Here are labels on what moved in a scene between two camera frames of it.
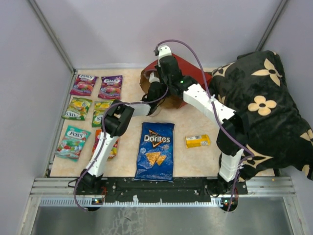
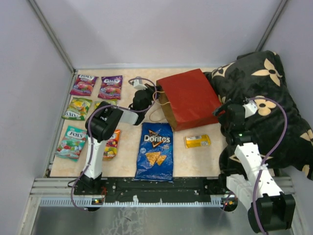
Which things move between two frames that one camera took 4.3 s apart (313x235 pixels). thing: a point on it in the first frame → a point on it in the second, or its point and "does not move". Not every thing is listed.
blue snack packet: [155, 159] does not move
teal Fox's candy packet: [72, 143] does not move
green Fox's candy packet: [77, 108] does not move
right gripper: [158, 70] → [220, 109]
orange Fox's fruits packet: [114, 151] does not move
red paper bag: [171, 99] → [187, 100]
